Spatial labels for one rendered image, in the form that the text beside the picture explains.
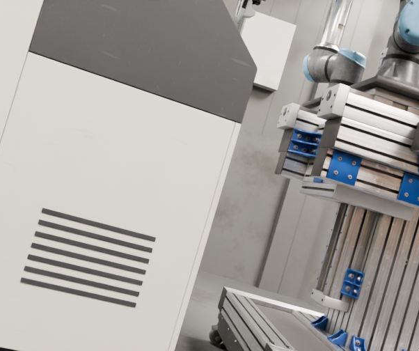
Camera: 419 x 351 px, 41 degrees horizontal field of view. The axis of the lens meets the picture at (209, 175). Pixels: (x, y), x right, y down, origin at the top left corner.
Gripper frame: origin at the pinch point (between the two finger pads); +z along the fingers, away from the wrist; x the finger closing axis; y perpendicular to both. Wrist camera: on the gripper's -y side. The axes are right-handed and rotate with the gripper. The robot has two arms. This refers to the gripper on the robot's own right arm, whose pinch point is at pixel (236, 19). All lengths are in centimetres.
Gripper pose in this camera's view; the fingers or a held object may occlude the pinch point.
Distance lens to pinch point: 209.6
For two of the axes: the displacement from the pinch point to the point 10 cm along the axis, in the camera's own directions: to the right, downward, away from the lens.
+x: -2.9, -0.6, 9.6
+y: 9.1, 2.8, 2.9
